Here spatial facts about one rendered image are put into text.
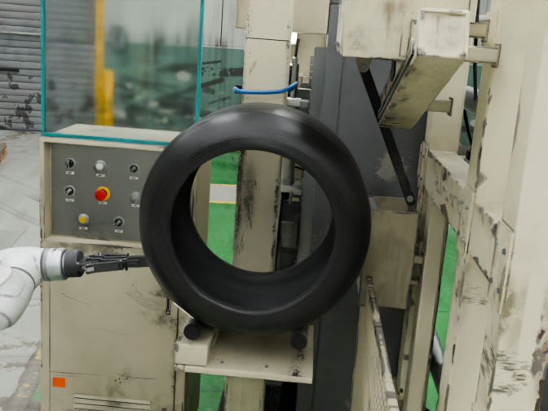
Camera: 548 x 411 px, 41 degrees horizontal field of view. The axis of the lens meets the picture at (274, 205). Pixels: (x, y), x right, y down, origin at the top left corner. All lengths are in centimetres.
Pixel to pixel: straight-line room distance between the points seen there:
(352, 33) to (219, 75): 959
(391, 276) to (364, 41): 88
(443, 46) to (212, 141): 63
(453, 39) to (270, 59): 82
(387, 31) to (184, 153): 59
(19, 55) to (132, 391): 894
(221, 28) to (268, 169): 903
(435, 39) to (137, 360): 178
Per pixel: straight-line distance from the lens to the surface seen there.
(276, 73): 214
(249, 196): 219
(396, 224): 214
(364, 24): 152
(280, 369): 199
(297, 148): 176
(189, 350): 197
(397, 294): 221
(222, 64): 1106
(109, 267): 200
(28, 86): 1141
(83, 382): 289
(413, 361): 231
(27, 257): 206
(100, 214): 270
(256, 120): 178
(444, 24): 144
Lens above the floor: 168
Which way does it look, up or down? 13 degrees down
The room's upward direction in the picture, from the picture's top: 4 degrees clockwise
